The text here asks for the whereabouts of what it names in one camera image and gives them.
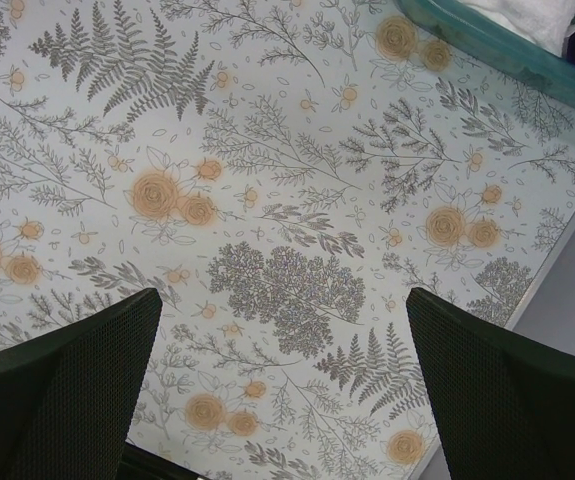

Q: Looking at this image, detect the floral patterned table mat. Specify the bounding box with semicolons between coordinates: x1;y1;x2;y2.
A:
0;1;575;479

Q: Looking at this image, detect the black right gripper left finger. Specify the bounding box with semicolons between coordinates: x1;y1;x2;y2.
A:
0;288;162;479

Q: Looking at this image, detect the rolled white towel outer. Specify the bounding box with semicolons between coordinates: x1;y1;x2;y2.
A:
461;0;575;57

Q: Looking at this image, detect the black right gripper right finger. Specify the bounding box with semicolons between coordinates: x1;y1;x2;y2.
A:
406;287;575;480

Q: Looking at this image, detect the teal plastic basket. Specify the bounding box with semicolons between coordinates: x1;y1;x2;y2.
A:
396;0;575;109

